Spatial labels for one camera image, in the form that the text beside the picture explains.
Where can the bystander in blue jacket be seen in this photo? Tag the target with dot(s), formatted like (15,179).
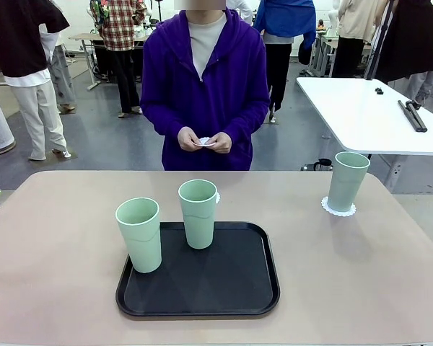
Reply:
(285,18)

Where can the wooden desk with metal legs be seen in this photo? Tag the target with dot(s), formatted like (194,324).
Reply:
(86,37)

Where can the person's left forearm purple sleeve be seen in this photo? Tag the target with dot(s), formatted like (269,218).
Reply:
(250,120)

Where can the grey background desks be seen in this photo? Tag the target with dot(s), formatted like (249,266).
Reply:
(326,47)

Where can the pale green plastic cup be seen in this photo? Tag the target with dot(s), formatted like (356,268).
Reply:
(346,184)
(199,230)
(142,245)

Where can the black folded tripod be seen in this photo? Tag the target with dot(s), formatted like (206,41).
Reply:
(413,115)

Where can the black stand pole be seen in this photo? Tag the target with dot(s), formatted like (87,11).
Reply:
(377,47)

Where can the small black object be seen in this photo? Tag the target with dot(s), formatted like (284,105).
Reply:
(379,91)

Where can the bystander in dark coat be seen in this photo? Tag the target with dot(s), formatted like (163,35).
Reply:
(407,43)

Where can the bystander in grey trousers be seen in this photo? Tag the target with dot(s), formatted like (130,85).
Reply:
(62,79)

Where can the black kettle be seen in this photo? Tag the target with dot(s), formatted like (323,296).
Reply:
(324,165)

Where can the white mannequin figure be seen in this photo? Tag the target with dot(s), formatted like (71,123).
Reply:
(332,19)

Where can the bystander in plaid shirt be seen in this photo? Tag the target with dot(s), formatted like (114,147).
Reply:
(119,29)

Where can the bystander beige jacket black trousers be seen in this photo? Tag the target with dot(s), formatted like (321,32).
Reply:
(357,18)

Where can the black plastic serving tray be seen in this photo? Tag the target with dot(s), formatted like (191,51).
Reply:
(220,281)

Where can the white folding table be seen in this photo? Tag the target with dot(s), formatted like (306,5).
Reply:
(364,115)

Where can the person in purple hoodie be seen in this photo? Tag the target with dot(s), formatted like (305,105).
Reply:
(173,90)

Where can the bystander black top white trousers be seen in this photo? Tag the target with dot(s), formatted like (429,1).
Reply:
(18,36)

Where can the white scalloped paper coaster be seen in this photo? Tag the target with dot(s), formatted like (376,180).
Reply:
(205,141)
(343,213)
(218,197)

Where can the person's left hand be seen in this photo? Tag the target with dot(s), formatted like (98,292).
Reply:
(224,143)

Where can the person's right forearm purple sleeve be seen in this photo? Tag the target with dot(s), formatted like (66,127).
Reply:
(158,122)

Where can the person's right hand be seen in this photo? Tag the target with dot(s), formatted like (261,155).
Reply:
(187,137)

